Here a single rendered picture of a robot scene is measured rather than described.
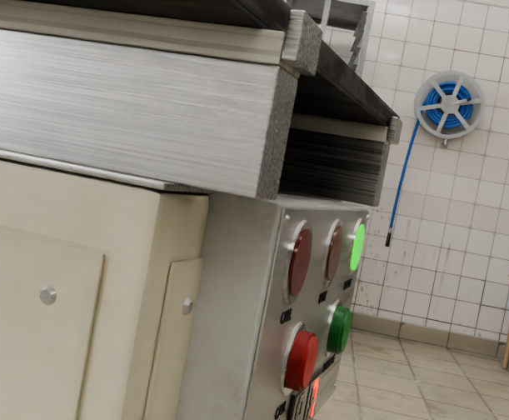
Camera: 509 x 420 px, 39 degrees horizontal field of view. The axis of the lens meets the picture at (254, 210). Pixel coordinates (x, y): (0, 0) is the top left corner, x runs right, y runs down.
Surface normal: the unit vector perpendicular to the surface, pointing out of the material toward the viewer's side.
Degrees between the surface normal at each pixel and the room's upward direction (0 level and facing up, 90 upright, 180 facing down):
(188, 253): 90
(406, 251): 90
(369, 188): 90
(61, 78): 90
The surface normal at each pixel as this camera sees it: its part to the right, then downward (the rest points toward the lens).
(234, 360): -0.30, 0.00
